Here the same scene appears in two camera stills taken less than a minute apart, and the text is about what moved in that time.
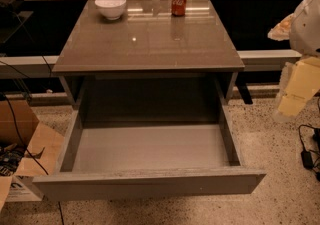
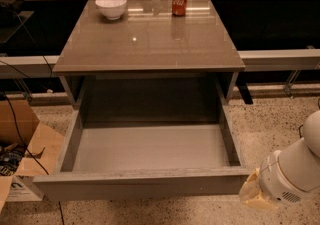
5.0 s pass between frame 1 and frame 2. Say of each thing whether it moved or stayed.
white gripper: moved
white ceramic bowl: stayed
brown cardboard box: stayed
